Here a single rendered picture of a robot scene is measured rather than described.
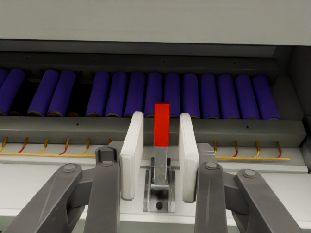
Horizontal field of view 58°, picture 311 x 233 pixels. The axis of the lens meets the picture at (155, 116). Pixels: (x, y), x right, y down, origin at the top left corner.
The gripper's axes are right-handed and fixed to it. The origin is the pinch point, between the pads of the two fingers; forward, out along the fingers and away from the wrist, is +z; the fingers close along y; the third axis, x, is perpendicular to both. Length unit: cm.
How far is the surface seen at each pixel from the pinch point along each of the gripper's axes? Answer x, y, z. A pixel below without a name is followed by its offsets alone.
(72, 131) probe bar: -2.2, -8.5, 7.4
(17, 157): -4.7, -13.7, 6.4
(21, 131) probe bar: -2.4, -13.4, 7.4
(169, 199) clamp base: -5.4, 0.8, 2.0
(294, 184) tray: -6.0, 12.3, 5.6
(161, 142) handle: -1.0, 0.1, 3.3
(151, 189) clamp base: -5.4, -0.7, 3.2
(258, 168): -4.9, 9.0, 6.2
